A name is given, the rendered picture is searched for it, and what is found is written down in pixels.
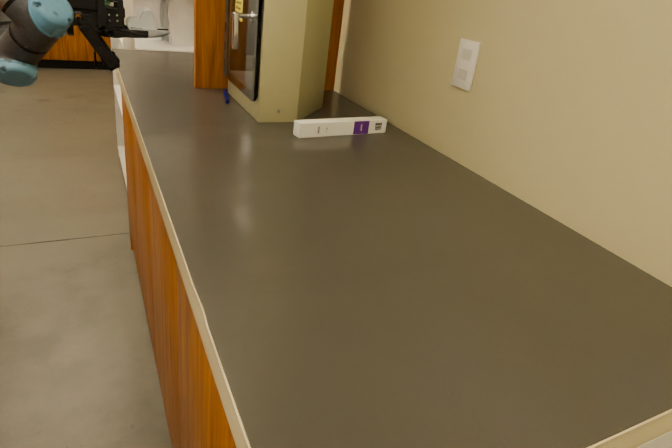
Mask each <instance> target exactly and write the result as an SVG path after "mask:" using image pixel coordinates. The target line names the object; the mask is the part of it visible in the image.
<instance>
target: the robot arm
mask: <svg viewBox="0 0 672 448"><path fill-rule="evenodd" d="M76 14H79V15H81V17H79V16H77V18H76V17H75V15H76ZM124 18H125V8H124V7H123V0H0V82H2V83H4V84H6V85H11V86H15V87H25V86H29V85H32V84H34V83H35V82H36V81H37V78H38V72H39V69H38V68H37V65H38V62H39V61H40V60H41V59H42V58H43V57H44V56H45V55H46V54H47V52H48V51H49V50H50V49H51V48H52V46H53V45H54V44H55V43H56V42H57V41H58V40H59V39H60V38H61V37H63V36H65V35H66V33H67V34H68V35H70V36H74V25H75V26H78V27H79V29H80V31H81V32H82V33H83V35H84V36H85V37H86V39H87V40H88V41H89V43H90V44H91V45H92V47H93V48H94V49H95V51H96V52H97V53H98V55H99V56H100V57H101V61H102V62H103V64H104V65H105V66H106V67H107V68H109V69H110V71H113V70H115V69H117V68H119V67H120V63H119V62H120V60H119V58H118V56H117V55H116V54H115V52H114V51H111V49H110V48H109V46H108V45H107V44H106V42H105V41H104V40H103V38H102V37H101V36H103V37H112V38H124V37H127V38H158V37H164V36H166V35H168V34H170V31H168V29H165V28H158V27H157V26H156V22H155V19H154V16H153V13H152V12H151V11H150V10H149V9H148V8H146V7H142V8H141V9H140V10H139V13H138V15H137V16H129V17H127V18H126V20H125V23H126V25H125V24H124Z"/></svg>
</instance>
